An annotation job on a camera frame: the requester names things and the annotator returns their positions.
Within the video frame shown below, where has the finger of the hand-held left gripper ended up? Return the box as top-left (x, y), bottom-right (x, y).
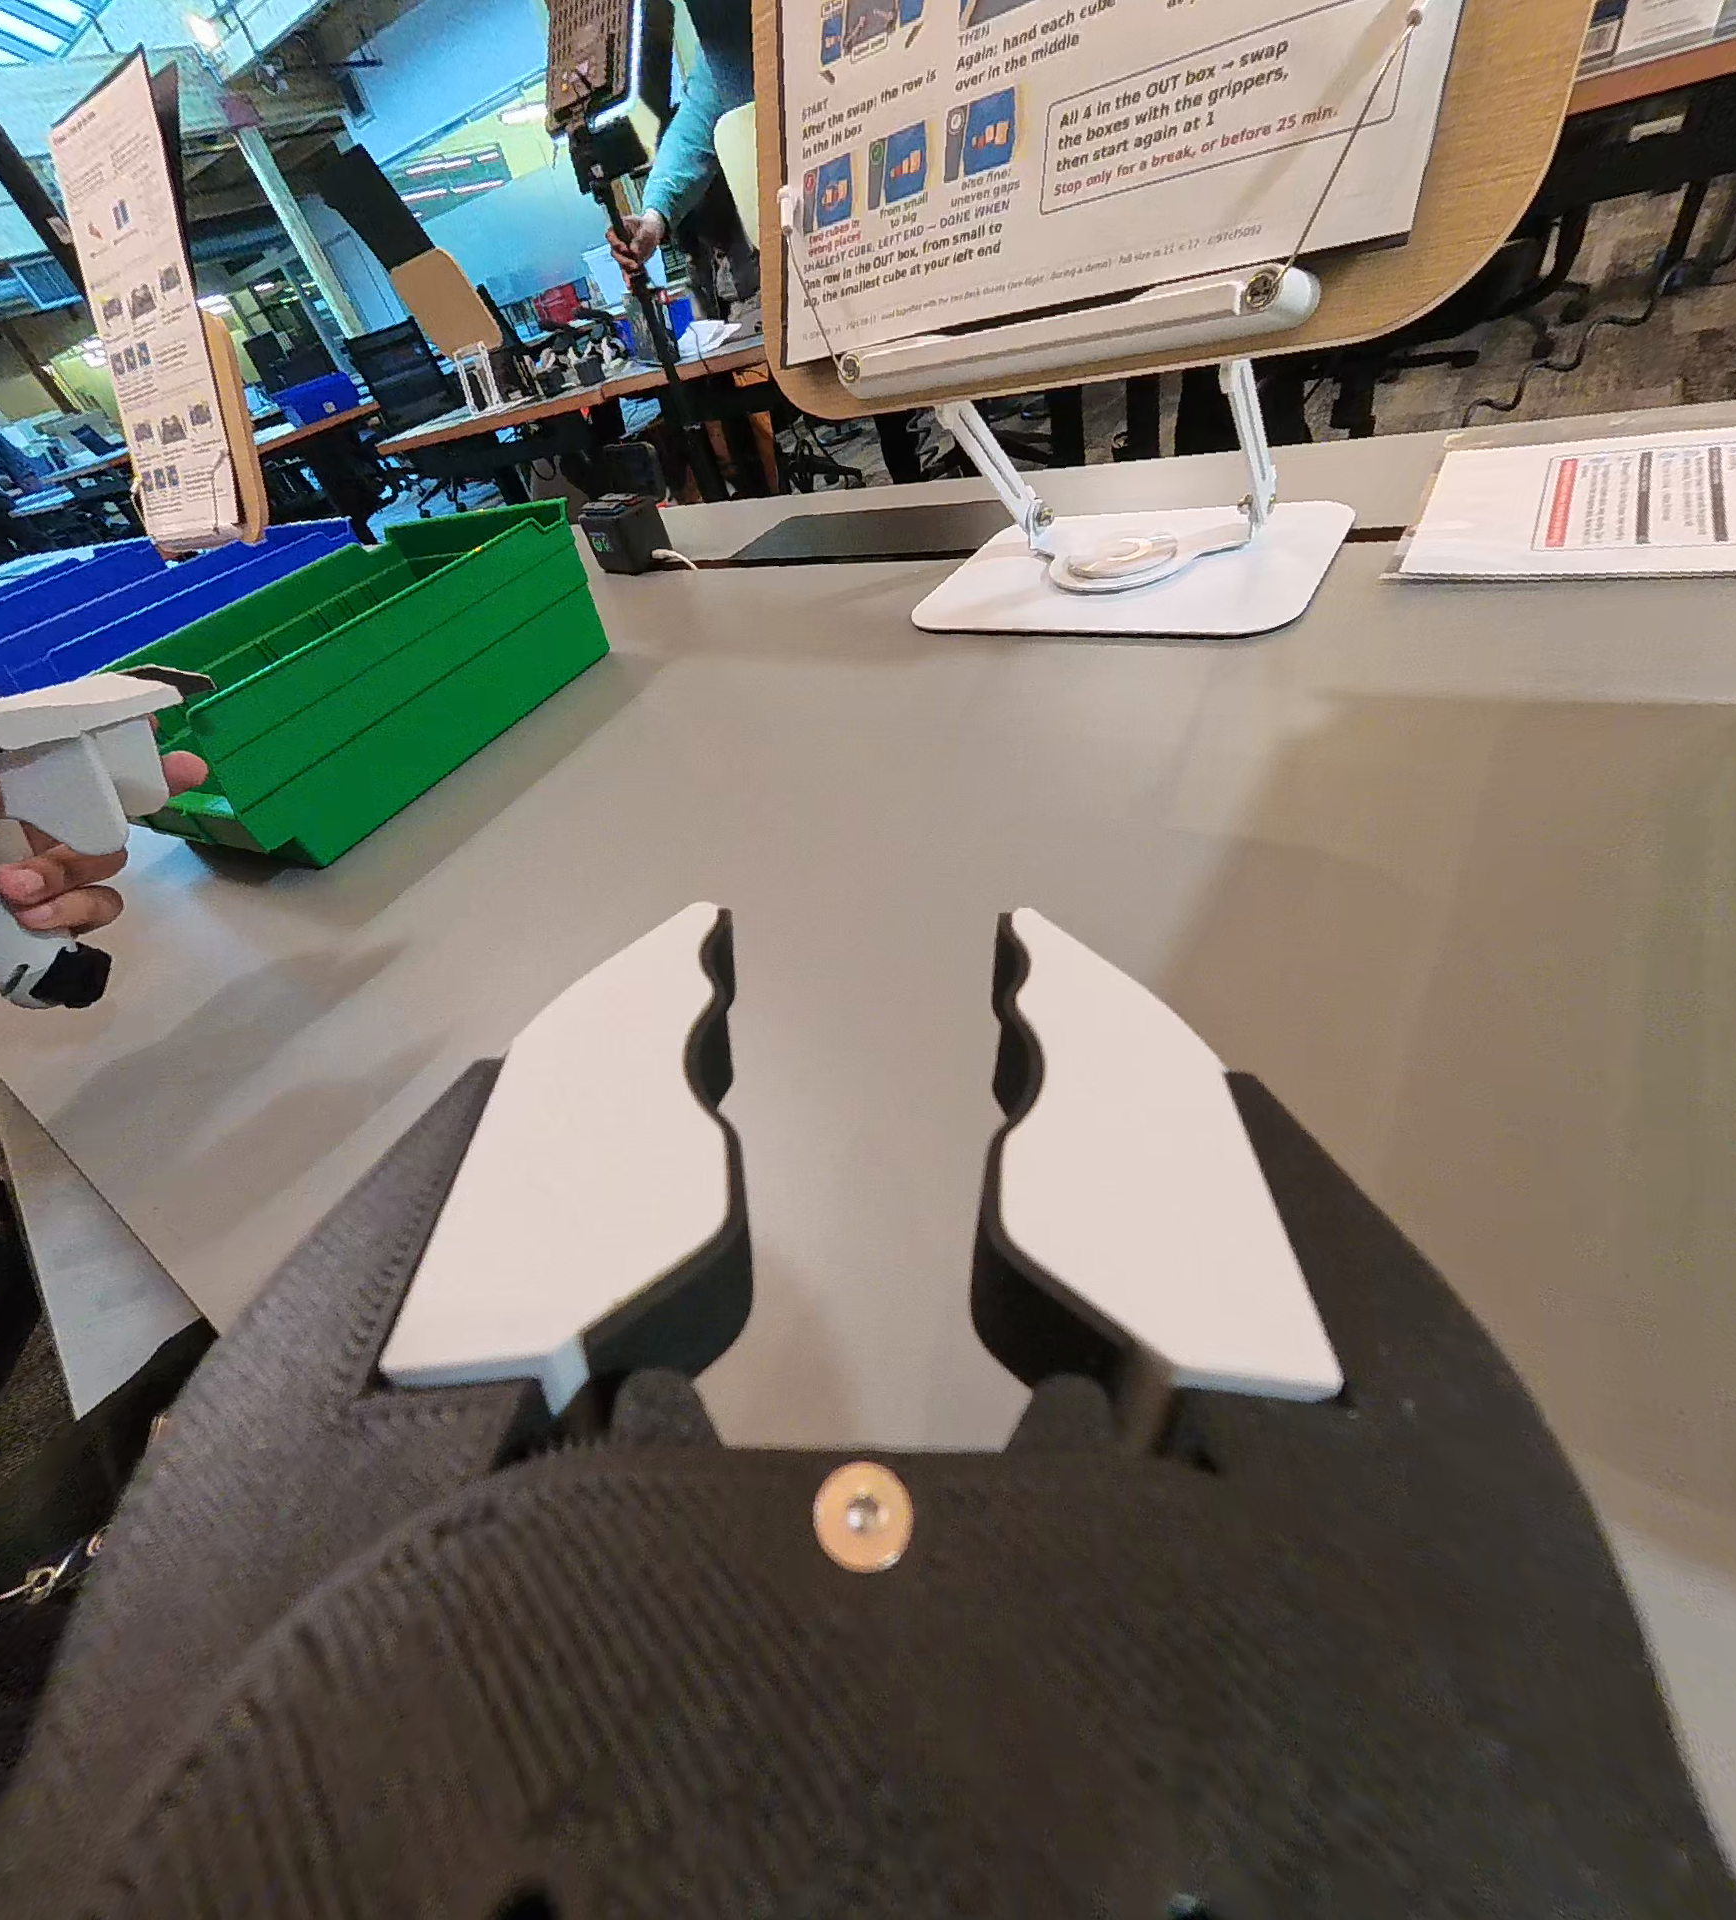
top-left (0, 667), bottom-right (220, 761)

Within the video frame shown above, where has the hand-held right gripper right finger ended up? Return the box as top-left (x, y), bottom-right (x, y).
top-left (971, 906), bottom-right (1351, 1453)

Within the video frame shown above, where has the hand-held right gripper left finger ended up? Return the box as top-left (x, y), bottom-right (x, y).
top-left (376, 899), bottom-right (758, 1424)

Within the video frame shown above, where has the green plastic bin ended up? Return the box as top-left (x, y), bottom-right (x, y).
top-left (103, 498), bottom-right (612, 871)

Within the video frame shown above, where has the blue plastic bin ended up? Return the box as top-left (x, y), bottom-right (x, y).
top-left (0, 515), bottom-right (361, 708)

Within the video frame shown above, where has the standing instruction board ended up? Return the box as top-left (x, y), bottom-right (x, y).
top-left (50, 43), bottom-right (270, 559)

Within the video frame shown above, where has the black office chair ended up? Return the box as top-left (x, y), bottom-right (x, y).
top-left (342, 318), bottom-right (466, 519)

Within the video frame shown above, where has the long wooden table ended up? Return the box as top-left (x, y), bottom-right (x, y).
top-left (372, 335), bottom-right (789, 504)

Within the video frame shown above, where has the black charger box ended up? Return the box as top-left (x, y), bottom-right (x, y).
top-left (578, 485), bottom-right (673, 575)

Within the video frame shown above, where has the laminated paper sheet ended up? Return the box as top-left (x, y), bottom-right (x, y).
top-left (1384, 416), bottom-right (1736, 583)

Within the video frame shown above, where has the instruction poster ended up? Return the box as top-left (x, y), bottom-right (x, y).
top-left (779, 0), bottom-right (1471, 370)

